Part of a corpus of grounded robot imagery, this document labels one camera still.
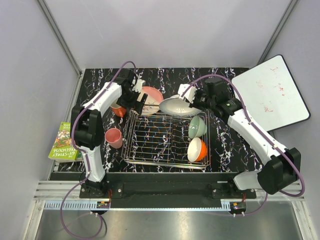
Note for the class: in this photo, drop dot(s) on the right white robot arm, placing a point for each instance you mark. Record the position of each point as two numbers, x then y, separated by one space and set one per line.
281 166

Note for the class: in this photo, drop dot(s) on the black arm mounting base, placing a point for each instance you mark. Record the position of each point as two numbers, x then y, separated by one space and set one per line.
210 184

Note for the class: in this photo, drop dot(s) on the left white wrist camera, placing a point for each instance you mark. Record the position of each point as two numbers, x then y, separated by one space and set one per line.
138 85

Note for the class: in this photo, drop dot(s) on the white grey rimmed plate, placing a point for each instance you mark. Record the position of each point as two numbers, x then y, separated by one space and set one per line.
174 106

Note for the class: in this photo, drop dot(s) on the green treehouse book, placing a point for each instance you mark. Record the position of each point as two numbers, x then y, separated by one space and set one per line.
62 149

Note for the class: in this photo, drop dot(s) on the orange white bowl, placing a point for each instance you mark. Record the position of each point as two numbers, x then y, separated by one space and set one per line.
197 150

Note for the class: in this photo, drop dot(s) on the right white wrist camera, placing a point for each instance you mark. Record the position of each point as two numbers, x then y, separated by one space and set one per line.
187 92

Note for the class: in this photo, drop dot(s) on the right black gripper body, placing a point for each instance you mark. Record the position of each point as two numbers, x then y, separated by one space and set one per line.
201 100

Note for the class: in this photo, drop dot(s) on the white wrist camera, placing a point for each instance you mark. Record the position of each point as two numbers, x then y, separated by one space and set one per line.
138 85
187 92

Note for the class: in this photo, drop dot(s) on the metal wire dish rack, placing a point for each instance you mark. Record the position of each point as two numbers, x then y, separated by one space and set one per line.
160 140

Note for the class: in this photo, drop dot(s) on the pink cream floral plate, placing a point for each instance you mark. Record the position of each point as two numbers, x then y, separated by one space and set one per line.
154 98

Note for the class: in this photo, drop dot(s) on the orange ceramic mug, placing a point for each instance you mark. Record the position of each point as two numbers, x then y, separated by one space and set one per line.
118 110

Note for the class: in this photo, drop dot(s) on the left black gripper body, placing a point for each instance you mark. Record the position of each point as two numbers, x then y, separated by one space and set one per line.
128 100

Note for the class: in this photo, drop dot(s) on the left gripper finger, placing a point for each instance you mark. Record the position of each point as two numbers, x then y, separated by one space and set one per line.
138 107
142 99

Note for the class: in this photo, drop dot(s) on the pale green bowl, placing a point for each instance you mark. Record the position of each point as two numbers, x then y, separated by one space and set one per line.
197 127

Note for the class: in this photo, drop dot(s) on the white whiteboard black frame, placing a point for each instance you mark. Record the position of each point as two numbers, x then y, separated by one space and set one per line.
271 94

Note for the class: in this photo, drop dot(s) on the pink plastic cup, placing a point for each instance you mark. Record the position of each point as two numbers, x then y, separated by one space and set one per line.
113 137

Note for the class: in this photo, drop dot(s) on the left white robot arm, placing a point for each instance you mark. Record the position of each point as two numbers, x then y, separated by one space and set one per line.
87 132

